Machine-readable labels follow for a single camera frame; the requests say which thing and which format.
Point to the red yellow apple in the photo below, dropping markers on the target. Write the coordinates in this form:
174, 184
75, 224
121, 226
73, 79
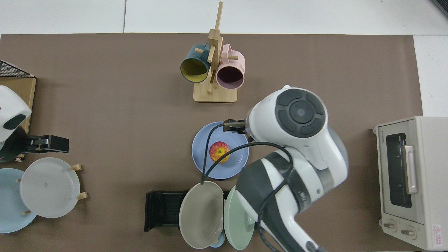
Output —
218, 152

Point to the grey plate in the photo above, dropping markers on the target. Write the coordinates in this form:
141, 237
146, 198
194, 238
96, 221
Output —
49, 187

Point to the wooden plate rack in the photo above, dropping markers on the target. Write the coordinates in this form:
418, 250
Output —
83, 196

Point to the light blue plate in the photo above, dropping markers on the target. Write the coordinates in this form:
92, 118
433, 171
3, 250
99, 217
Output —
10, 210

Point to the beige plate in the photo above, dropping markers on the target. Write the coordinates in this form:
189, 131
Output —
201, 213

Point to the pale green plate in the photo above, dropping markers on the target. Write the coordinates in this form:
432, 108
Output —
234, 224

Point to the black dish rack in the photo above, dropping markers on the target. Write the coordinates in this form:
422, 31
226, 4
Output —
161, 210

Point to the wooden cup stand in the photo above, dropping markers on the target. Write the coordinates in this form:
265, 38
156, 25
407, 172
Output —
215, 94

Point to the pink cup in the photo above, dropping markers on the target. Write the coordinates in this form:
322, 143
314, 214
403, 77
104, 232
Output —
234, 61

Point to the brown table cloth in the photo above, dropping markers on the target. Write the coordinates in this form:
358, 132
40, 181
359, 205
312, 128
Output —
122, 122

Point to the dark teal cup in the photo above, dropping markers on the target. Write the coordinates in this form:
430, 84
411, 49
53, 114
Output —
194, 68

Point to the small blue round thing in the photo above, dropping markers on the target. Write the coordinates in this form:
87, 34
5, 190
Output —
218, 243

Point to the pale toaster oven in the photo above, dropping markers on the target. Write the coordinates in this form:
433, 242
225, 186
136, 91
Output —
430, 210

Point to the dark grey device corner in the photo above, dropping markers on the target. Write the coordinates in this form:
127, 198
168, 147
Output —
441, 6

